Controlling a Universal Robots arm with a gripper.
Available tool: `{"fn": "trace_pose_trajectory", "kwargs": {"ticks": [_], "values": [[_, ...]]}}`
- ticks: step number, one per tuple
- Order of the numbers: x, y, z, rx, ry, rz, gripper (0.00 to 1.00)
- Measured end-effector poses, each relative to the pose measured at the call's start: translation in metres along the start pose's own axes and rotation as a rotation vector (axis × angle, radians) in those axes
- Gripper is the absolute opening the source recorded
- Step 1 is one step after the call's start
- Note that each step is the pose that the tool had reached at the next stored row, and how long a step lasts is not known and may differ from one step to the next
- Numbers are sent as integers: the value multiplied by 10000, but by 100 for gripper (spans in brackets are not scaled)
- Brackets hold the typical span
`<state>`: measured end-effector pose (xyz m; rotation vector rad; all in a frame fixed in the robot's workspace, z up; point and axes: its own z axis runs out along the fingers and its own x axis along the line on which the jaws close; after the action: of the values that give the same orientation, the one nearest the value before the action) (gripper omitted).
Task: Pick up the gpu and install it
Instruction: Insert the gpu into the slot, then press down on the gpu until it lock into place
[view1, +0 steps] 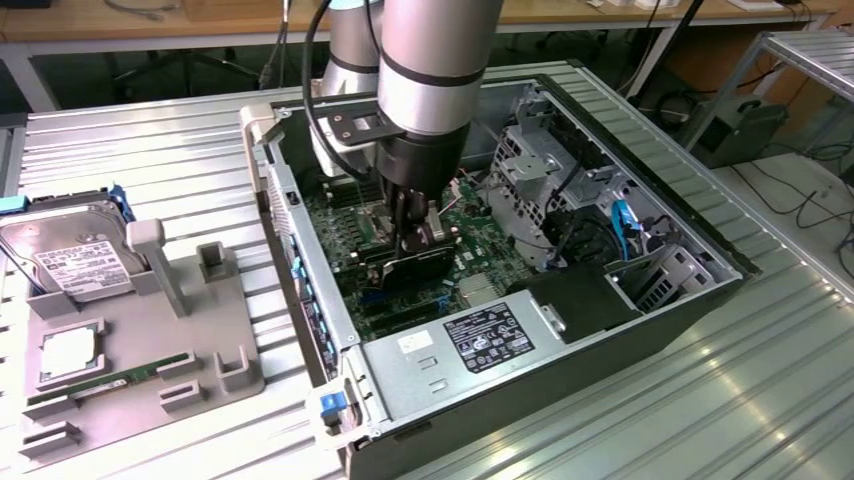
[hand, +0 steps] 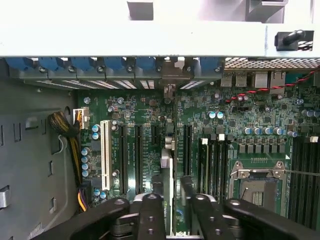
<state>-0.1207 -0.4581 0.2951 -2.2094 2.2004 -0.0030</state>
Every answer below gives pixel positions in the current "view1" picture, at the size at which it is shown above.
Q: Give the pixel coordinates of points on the black air duct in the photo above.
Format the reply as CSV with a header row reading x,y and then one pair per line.
x,y
574,300

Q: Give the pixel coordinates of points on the grey parts rack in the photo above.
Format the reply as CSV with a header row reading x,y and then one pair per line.
x,y
134,340

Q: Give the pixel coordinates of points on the metal disk bay cage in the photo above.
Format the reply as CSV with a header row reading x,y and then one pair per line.
x,y
534,170

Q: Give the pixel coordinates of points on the CPU socket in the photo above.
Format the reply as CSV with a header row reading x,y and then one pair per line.
x,y
374,220

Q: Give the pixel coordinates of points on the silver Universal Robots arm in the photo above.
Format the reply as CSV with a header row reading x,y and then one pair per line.
x,y
434,60

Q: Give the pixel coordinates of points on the metal frame table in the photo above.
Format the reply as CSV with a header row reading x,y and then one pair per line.
x,y
801,55

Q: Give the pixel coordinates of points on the grey power supply unit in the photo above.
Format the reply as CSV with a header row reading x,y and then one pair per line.
x,y
428,365

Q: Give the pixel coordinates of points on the blue case latch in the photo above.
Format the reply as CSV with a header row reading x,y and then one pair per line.
x,y
331,405

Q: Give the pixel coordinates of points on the open black PC case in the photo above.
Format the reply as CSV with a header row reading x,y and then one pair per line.
x,y
601,350

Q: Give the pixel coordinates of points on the black graphics card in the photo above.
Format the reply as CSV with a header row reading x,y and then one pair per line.
x,y
417,270

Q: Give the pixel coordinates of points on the wooden desk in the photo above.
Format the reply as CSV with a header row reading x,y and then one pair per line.
x,y
167,20

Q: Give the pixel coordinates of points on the green motherboard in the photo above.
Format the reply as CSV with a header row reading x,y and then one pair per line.
x,y
481,250

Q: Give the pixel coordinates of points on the black box on floor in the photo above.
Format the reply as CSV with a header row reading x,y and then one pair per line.
x,y
741,132

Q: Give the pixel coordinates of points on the silver chipset heat sink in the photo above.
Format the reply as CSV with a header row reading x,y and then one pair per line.
x,y
477,291

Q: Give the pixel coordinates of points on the grey case corner stop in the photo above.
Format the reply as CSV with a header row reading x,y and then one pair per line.
x,y
257,122

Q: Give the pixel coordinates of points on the silver CPU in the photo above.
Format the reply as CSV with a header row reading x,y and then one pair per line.
x,y
69,354

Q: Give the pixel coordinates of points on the metal socket cover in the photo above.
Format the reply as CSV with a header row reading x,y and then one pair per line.
x,y
446,225

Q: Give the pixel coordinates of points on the green RAM stick with label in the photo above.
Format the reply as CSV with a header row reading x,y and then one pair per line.
x,y
114,382

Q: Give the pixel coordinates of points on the hard disk with blue carrier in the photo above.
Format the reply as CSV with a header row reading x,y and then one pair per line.
x,y
61,250

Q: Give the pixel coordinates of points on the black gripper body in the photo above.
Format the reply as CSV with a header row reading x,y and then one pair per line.
x,y
424,160

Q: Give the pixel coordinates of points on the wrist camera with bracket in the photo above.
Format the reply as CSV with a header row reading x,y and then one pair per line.
x,y
354,127

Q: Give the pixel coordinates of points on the dark installed RAM stick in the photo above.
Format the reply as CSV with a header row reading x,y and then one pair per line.
x,y
374,257

